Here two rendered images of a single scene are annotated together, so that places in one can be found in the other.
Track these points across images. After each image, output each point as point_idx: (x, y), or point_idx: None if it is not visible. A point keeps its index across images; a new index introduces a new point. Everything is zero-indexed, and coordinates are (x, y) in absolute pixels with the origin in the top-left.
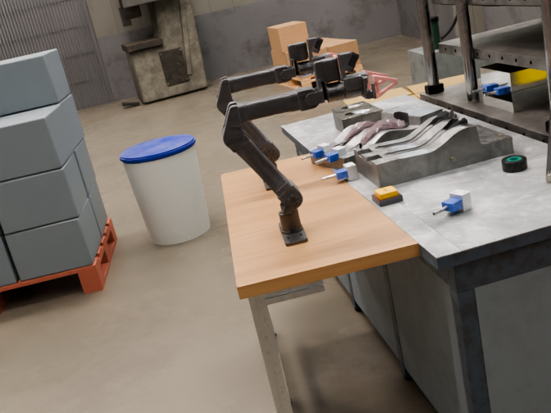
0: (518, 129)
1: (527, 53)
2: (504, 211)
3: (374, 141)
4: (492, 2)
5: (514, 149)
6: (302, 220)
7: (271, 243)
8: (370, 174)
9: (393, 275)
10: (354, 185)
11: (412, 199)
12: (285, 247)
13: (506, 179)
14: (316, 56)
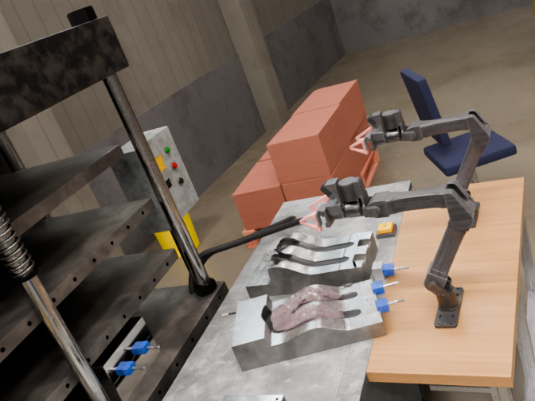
0: (201, 321)
1: (137, 286)
2: None
3: (329, 286)
4: (91, 269)
5: None
6: None
7: (489, 208)
8: (372, 256)
9: None
10: (388, 262)
11: (373, 229)
12: (481, 202)
13: (313, 233)
14: (335, 201)
